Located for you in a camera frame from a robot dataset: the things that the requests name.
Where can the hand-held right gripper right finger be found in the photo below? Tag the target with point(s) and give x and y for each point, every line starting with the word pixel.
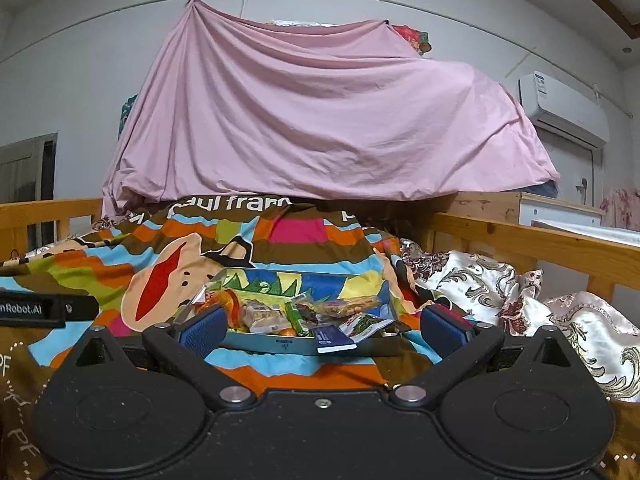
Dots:
pixel 445 327

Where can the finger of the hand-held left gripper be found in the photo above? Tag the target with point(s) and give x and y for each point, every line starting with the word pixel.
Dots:
pixel 45 309

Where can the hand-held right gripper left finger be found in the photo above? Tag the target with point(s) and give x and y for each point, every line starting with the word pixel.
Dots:
pixel 205 332

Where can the orange-red snack packet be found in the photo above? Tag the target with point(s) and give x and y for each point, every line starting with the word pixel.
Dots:
pixel 227 305

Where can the clear beige cracker packet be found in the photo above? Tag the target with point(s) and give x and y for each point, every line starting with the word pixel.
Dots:
pixel 265 317

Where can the dinosaur print tin box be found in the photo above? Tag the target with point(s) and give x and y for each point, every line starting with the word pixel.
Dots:
pixel 280 345

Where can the green and white snack packet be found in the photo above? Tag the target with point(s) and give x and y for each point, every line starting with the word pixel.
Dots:
pixel 367 324

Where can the red print cracker packet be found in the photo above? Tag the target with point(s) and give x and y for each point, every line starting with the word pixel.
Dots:
pixel 350 306

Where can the dark red snack packet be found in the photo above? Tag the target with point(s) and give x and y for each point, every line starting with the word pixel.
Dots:
pixel 309 312

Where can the blue snack packet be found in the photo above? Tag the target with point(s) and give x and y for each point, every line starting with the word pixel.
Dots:
pixel 334 338

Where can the colourful printed blanket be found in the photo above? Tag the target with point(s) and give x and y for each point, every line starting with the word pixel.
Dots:
pixel 90 270

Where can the floral satin quilt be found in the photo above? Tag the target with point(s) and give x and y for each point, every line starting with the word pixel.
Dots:
pixel 525 300

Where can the wooden bed end panel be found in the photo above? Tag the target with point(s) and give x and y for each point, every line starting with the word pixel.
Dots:
pixel 490 207

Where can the grey door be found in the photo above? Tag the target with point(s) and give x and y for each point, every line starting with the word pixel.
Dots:
pixel 25 170

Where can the white cabinet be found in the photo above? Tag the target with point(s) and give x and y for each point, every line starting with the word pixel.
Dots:
pixel 560 210

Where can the white door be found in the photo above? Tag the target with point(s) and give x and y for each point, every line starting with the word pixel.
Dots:
pixel 570 170

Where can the pink floral cloth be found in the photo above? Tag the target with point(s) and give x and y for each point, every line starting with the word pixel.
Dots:
pixel 622 207

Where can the pink sheet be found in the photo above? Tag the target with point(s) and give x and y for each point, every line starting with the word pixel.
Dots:
pixel 325 120

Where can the white air conditioner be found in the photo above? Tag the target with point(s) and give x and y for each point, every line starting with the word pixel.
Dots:
pixel 565 105

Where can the red floral cloth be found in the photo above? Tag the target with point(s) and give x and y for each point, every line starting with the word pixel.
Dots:
pixel 412 37

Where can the wooden bed rail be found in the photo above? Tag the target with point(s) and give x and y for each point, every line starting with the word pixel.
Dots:
pixel 50 215

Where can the wooden bed frame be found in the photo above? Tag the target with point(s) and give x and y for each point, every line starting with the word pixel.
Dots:
pixel 525 245

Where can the floral wall poster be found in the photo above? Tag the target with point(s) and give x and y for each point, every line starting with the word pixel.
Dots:
pixel 127 115

